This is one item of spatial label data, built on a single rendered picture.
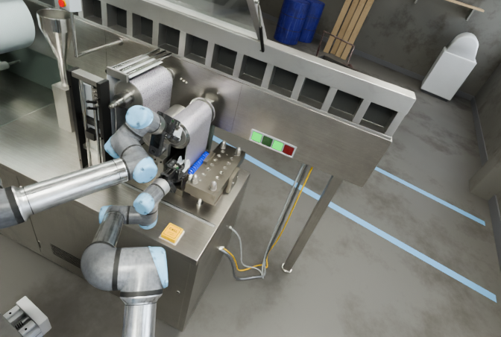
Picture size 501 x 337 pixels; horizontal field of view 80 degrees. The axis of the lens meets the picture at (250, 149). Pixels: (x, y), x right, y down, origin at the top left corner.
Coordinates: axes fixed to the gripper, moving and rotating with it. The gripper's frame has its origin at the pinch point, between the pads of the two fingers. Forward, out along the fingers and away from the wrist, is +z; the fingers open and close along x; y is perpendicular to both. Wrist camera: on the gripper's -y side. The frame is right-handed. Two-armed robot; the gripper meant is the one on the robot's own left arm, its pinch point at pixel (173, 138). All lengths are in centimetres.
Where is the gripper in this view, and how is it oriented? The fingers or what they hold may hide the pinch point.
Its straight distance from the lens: 134.4
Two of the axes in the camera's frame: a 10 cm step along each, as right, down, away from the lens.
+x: -9.1, -3.9, 1.5
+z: 1.1, 1.1, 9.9
